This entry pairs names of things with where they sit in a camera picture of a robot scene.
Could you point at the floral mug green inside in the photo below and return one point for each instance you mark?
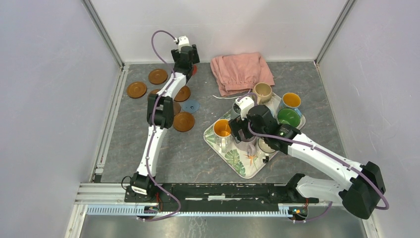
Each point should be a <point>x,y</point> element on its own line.
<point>289,116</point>

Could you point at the dark brown wooden coaster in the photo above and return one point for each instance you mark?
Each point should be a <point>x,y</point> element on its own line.
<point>176,107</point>

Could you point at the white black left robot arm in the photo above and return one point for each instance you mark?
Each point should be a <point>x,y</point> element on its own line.
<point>160,117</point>

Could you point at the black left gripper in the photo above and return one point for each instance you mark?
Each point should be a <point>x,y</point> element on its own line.
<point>176,56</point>

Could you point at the white mug orange inside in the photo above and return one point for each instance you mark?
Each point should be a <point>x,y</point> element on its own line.
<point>222,133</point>

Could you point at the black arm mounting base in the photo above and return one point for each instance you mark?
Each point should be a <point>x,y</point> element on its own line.
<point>218,197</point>

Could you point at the white mug black rim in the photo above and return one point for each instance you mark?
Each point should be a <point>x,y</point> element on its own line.
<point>264,152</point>

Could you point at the red round coaster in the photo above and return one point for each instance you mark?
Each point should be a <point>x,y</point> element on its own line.
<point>194,69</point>

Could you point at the beige ceramic mug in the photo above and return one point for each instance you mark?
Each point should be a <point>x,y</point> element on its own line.
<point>263,92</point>

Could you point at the light blue round coaster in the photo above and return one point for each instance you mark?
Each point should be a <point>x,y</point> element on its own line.
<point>190,106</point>

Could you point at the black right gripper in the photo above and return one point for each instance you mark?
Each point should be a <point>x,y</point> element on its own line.
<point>237,124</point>

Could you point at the blue butterfly mug orange inside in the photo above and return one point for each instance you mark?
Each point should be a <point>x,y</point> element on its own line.
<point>292,101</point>

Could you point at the grey green ceramic mug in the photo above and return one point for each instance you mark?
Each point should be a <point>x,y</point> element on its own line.
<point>235,111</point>

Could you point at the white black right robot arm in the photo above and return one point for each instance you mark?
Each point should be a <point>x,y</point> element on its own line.
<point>358,187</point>

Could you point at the pink folded cloth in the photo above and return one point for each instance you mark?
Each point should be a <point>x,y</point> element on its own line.
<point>239,73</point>

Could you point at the lilac ceramic mug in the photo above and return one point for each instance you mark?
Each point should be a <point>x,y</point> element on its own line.
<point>246,144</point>

